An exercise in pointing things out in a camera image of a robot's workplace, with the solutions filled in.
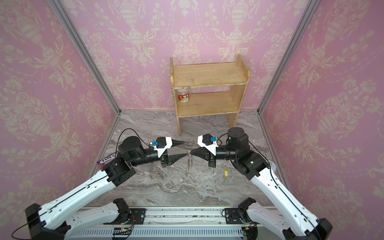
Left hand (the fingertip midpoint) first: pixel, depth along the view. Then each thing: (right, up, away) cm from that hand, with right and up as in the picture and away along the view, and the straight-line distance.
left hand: (184, 149), depth 59 cm
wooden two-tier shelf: (+13, +36, +51) cm, 63 cm away
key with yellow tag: (+23, -19, +29) cm, 42 cm away
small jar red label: (-3, +28, +33) cm, 44 cm away
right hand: (+4, -1, +2) cm, 4 cm away
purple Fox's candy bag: (-52, -13, +31) cm, 62 cm away
